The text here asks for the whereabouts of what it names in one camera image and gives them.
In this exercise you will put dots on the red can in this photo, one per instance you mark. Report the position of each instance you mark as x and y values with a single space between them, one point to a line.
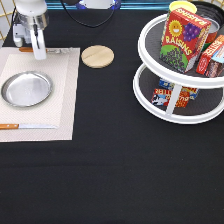
214 28

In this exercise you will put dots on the beige woven placemat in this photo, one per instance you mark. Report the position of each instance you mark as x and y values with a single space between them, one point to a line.
58 109

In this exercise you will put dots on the wooden handled knife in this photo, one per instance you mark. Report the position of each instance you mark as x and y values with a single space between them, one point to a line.
26 126

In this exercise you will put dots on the wooden handled fork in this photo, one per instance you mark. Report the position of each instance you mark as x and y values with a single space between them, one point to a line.
50 50

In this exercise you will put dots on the red raisins box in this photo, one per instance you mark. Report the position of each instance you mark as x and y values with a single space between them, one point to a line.
184 39

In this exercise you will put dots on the small box lower shelf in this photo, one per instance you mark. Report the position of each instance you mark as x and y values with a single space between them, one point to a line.
161 97

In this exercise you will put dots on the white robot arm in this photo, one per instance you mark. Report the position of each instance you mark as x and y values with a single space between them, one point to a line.
30 20

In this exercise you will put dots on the round silver metal plate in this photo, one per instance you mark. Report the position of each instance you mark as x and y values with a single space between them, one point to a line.
26 89

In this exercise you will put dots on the red butter box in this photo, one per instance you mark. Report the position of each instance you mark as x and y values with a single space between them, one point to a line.
211 63

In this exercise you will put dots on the blue yellow box lower shelf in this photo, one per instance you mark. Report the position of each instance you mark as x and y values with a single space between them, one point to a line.
193 92

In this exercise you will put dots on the yellow lidded container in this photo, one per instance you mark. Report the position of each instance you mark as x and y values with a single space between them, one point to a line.
183 4

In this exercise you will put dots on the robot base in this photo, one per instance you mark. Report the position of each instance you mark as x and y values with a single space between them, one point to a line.
98 4

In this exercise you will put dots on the round wooden coaster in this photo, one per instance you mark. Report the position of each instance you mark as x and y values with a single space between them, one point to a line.
97 56

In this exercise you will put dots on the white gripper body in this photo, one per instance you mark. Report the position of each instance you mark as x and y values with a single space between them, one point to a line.
34 35

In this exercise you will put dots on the white two-tier turntable rack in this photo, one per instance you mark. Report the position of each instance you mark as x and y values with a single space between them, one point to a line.
208 105

